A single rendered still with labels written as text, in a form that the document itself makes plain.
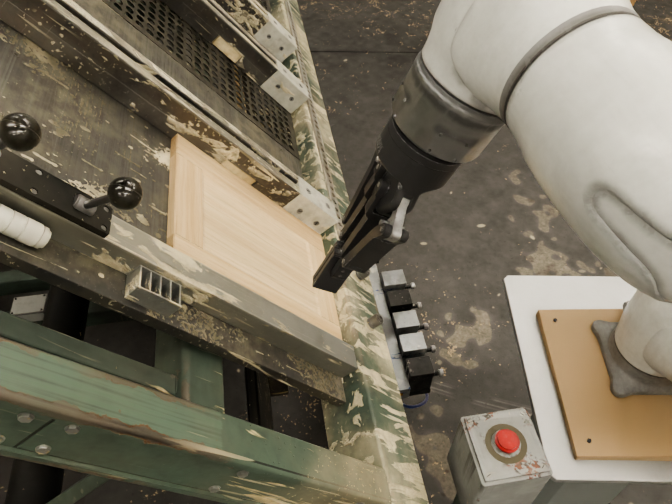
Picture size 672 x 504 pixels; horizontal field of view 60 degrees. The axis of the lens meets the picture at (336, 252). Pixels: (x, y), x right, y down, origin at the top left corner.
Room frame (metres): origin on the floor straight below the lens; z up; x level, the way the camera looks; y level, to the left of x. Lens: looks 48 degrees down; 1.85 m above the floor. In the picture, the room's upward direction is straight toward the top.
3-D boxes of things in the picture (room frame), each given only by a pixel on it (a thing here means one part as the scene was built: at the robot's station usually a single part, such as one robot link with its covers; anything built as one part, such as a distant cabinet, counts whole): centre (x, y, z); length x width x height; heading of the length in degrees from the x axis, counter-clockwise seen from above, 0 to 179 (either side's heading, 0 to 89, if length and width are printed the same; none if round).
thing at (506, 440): (0.40, -0.28, 0.93); 0.04 x 0.04 x 0.02
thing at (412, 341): (0.83, -0.14, 0.69); 0.50 x 0.14 x 0.24; 9
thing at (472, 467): (0.40, -0.28, 0.84); 0.12 x 0.12 x 0.18; 9
